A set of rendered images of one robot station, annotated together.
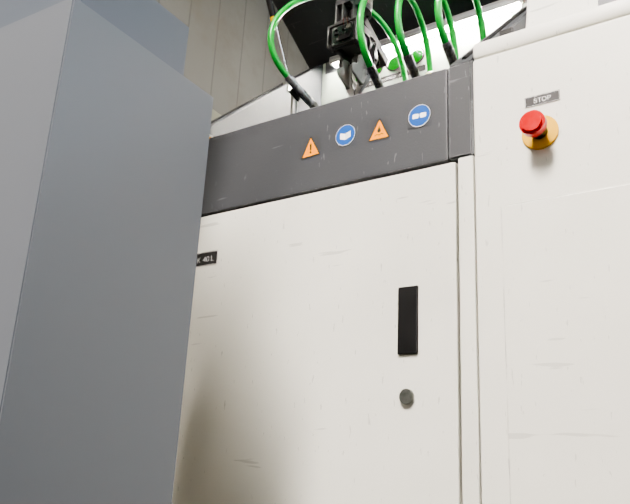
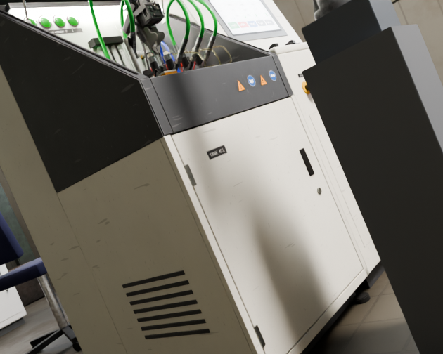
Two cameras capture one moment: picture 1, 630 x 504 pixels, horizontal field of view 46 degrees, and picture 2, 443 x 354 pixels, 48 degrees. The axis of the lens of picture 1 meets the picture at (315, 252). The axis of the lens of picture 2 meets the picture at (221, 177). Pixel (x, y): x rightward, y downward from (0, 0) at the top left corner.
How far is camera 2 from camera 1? 2.02 m
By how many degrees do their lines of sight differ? 85
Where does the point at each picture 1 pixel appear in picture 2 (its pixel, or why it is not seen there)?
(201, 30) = not seen: outside the picture
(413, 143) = (275, 88)
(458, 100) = (280, 71)
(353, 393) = (306, 196)
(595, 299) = not seen: hidden behind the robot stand
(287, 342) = (277, 184)
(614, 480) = not seen: hidden behind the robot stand
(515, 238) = (316, 126)
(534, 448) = (347, 192)
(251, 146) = (209, 81)
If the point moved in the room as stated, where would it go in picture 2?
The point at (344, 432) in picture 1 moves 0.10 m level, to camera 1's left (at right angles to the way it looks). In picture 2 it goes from (310, 213) to (313, 217)
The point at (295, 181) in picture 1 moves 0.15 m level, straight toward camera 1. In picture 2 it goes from (242, 103) to (285, 84)
